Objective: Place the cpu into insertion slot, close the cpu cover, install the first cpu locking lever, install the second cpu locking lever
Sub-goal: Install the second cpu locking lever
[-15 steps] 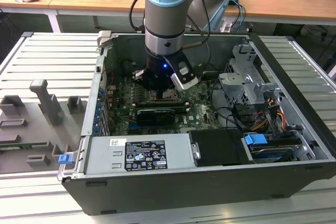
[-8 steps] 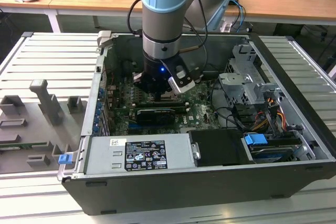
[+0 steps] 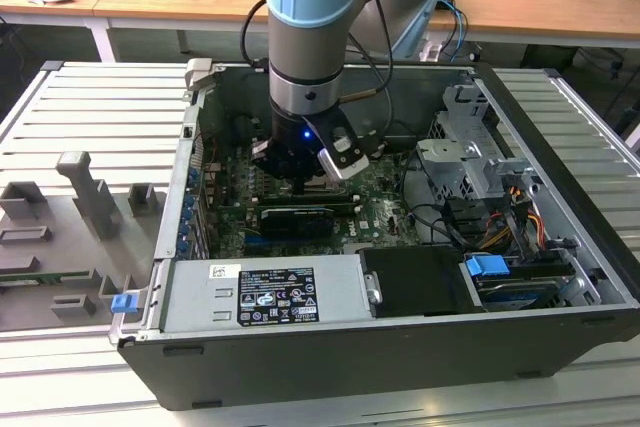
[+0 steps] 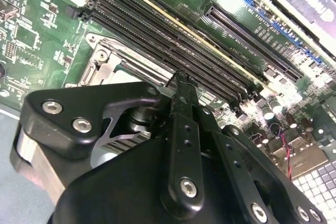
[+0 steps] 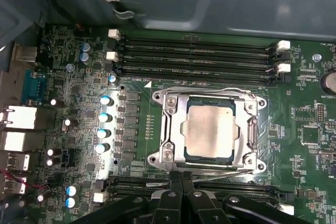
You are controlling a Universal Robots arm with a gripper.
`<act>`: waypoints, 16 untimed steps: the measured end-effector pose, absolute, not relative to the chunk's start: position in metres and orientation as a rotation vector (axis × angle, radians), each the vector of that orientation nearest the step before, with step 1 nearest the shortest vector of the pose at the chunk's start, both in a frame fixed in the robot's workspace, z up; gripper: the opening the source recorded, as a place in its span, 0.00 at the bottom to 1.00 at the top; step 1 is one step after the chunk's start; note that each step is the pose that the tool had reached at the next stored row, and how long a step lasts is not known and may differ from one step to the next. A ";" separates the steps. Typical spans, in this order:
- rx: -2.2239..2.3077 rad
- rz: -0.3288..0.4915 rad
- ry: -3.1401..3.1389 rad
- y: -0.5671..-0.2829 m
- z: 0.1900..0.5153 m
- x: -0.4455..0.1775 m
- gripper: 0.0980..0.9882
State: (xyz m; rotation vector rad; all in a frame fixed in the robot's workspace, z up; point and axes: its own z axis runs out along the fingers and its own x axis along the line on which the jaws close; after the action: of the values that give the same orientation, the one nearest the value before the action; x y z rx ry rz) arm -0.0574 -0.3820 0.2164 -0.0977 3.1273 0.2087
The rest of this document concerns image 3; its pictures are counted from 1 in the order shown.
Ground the grey case release handle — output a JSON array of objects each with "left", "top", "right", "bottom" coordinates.
[{"left": 183, "top": 57, "right": 216, "bottom": 93}]

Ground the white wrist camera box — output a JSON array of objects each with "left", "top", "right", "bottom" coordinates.
[{"left": 317, "top": 116, "right": 372, "bottom": 181}]

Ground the black RAM slot bank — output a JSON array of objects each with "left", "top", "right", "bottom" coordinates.
[{"left": 254, "top": 190, "right": 362, "bottom": 213}]

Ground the green motherboard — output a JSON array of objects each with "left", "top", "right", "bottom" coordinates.
[{"left": 202, "top": 139, "right": 426, "bottom": 256}]

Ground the grey power supply unit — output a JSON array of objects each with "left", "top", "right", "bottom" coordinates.
[{"left": 159, "top": 254, "right": 374, "bottom": 333}]

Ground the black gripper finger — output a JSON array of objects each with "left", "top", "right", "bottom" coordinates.
[
  {"left": 298, "top": 171, "right": 329, "bottom": 196},
  {"left": 251, "top": 139, "right": 301, "bottom": 196}
]

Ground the grey parts rack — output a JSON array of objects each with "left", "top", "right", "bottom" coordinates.
[{"left": 0, "top": 150, "right": 169, "bottom": 333}]

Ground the black CPU socket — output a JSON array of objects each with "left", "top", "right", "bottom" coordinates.
[{"left": 304, "top": 174, "right": 350, "bottom": 199}]

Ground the hard disk in case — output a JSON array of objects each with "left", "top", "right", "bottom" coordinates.
[{"left": 474, "top": 274, "right": 562, "bottom": 309}]

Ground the black label sticker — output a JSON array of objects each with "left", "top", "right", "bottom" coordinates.
[{"left": 238, "top": 267, "right": 317, "bottom": 325}]

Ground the small white barcode sticker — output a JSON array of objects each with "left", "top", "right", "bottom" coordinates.
[{"left": 207, "top": 262, "right": 242, "bottom": 281}]

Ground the blue case latch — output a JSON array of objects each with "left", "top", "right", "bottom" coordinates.
[{"left": 110, "top": 294, "right": 138, "bottom": 316}]

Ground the blue disk carrier handle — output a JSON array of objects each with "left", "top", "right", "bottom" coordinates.
[{"left": 463, "top": 255, "right": 509, "bottom": 278}]

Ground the silver metal disk bay cage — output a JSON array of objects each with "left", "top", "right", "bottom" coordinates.
[{"left": 414, "top": 84, "right": 544, "bottom": 208}]

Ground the black open PC case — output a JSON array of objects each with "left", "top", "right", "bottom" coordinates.
[{"left": 109, "top": 59, "right": 640, "bottom": 411}]

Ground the black graphics card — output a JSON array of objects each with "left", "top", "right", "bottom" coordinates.
[{"left": 259, "top": 205, "right": 334, "bottom": 238}]

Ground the yellow and orange wire bundle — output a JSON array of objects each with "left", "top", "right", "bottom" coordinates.
[{"left": 482, "top": 186, "right": 544, "bottom": 248}]

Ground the blue cable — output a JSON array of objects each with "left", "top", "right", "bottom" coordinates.
[{"left": 433, "top": 0, "right": 470, "bottom": 66}]

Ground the green circuit board strip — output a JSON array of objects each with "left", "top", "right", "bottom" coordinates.
[{"left": 0, "top": 270, "right": 94, "bottom": 282}]

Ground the black looped cable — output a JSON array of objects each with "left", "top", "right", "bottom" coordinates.
[{"left": 399, "top": 202, "right": 467, "bottom": 253}]

